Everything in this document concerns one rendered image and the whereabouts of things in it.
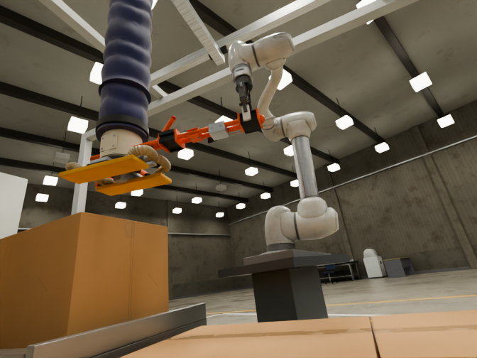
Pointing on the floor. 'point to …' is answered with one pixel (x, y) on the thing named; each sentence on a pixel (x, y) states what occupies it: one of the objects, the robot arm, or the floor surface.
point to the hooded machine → (373, 264)
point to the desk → (399, 267)
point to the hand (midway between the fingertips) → (249, 121)
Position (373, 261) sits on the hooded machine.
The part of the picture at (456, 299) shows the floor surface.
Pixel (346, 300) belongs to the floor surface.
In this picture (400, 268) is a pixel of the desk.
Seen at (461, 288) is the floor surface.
